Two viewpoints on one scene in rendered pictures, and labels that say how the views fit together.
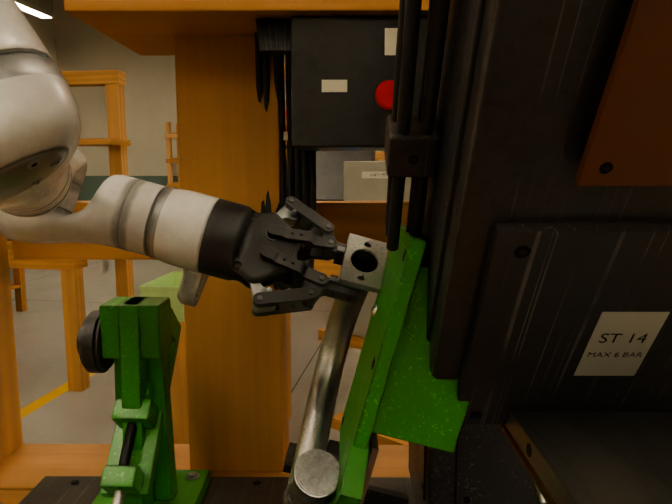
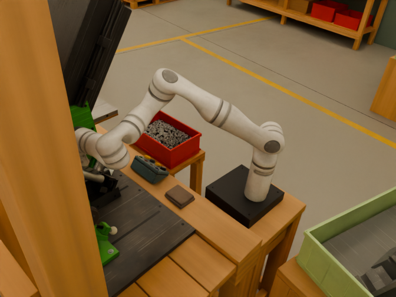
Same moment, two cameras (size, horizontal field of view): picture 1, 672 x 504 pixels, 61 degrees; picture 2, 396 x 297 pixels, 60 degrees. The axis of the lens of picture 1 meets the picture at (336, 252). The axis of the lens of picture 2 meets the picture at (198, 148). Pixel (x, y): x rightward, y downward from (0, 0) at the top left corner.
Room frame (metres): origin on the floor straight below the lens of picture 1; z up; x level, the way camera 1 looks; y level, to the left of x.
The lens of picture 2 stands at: (0.96, 0.95, 1.89)
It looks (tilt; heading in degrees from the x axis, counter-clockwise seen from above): 37 degrees down; 221
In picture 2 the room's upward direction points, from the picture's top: 3 degrees clockwise
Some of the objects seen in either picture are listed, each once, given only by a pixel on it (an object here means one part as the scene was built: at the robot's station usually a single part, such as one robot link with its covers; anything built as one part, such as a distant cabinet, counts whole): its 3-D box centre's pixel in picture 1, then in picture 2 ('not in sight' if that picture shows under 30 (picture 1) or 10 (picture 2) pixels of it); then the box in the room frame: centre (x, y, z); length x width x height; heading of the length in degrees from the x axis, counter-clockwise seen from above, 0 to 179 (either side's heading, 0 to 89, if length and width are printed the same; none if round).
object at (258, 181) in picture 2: not in sight; (259, 178); (0.03, 0.46, 0.99); 0.09 x 0.09 x 0.17; 85
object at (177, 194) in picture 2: not in sight; (180, 195); (0.27, 0.26, 0.91); 0.10 x 0.08 x 0.03; 87
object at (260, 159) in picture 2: not in sight; (267, 145); (0.02, 0.47, 1.15); 0.09 x 0.09 x 0.17; 39
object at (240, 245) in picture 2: not in sight; (121, 166); (0.26, -0.14, 0.82); 1.50 x 0.14 x 0.15; 90
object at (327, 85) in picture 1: (361, 89); not in sight; (0.75, -0.03, 1.42); 0.17 x 0.12 x 0.15; 90
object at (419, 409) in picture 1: (413, 348); (76, 129); (0.48, -0.07, 1.17); 0.13 x 0.12 x 0.20; 90
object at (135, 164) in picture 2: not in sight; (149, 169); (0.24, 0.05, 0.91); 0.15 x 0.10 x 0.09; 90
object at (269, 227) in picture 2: not in sight; (252, 205); (0.03, 0.46, 0.83); 0.32 x 0.32 x 0.04; 88
